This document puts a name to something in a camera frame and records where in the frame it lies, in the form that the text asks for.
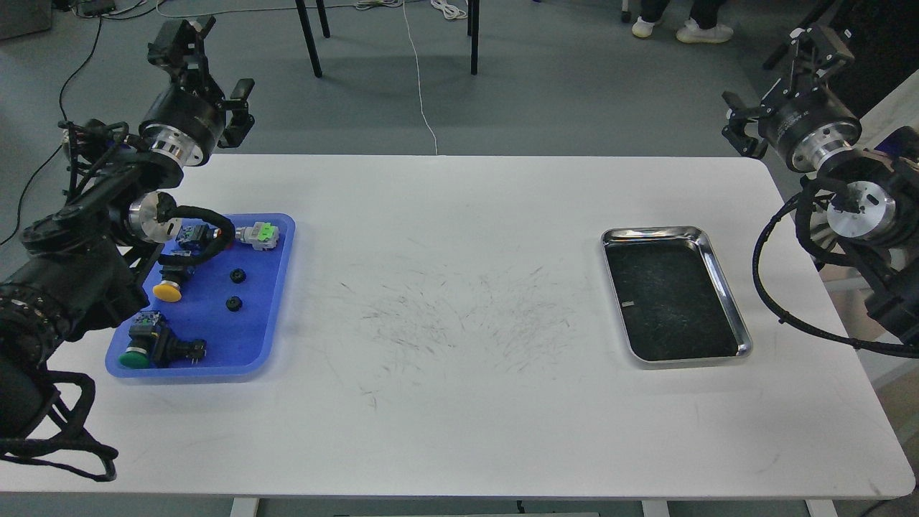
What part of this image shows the green grey connector switch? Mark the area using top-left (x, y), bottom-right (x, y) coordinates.
top-left (234, 220), bottom-right (280, 251)

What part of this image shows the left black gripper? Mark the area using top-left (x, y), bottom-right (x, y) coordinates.
top-left (140, 17), bottom-right (255, 167)

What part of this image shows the left white sneaker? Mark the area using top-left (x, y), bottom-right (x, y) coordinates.
top-left (631, 17), bottom-right (663, 39)

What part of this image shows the black chair leg right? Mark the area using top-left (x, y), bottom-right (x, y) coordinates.
top-left (467, 0), bottom-right (480, 76)

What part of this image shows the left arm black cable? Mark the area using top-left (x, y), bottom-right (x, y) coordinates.
top-left (0, 371), bottom-right (119, 483)

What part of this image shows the black floor cable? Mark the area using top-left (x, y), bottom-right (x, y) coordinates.
top-left (0, 14), bottom-right (105, 246)

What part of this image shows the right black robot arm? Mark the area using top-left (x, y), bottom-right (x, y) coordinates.
top-left (722, 25), bottom-right (918, 358)

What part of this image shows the white sneaker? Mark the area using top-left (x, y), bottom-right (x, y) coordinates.
top-left (676, 19), bottom-right (734, 44)
top-left (631, 17), bottom-right (663, 39)

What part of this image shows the yellow push button switch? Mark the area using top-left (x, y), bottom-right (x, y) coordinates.
top-left (151, 264), bottom-right (197, 302)

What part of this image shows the white floor cable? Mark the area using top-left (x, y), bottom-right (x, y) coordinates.
top-left (402, 0), bottom-right (439, 156)

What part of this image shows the green push button switch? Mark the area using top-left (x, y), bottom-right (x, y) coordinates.
top-left (118, 310), bottom-right (168, 369)

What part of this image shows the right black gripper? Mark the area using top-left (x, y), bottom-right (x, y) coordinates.
top-left (722, 26), bottom-right (862, 173)

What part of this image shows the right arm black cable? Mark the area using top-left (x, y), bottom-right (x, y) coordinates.
top-left (752, 188), bottom-right (919, 358)

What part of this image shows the silver metal tray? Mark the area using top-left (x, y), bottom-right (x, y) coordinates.
top-left (601, 225), bottom-right (754, 368)

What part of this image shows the black switch module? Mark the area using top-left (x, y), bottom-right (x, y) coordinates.
top-left (152, 328), bottom-right (207, 368)

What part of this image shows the right white sneaker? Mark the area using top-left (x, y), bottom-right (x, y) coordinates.
top-left (676, 19), bottom-right (734, 44)

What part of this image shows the black gear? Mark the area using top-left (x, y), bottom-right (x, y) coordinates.
top-left (228, 268), bottom-right (247, 284)
top-left (225, 297), bottom-right (243, 313)

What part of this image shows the red push button switch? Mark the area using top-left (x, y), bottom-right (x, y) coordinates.
top-left (172, 223), bottom-right (221, 256)

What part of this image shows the black chair leg left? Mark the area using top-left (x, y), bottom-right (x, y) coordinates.
top-left (294, 0), bottom-right (324, 78)

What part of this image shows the black chair leg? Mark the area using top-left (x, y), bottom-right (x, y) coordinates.
top-left (294, 0), bottom-right (324, 78)
top-left (467, 0), bottom-right (480, 76)

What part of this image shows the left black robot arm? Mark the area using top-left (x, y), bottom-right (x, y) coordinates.
top-left (2, 14), bottom-right (255, 439)

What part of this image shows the blue plastic tray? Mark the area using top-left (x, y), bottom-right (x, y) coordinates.
top-left (105, 213), bottom-right (296, 382)

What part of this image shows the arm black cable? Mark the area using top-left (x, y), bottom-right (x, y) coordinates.
top-left (0, 371), bottom-right (119, 483)
top-left (752, 188), bottom-right (919, 358)

